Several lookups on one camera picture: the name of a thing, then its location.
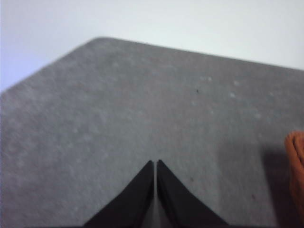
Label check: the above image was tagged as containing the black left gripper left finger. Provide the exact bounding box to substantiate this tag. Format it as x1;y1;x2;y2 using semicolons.
83;160;154;228

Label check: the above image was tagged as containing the brown woven wicker basket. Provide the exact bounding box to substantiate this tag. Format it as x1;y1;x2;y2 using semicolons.
285;130;304;220

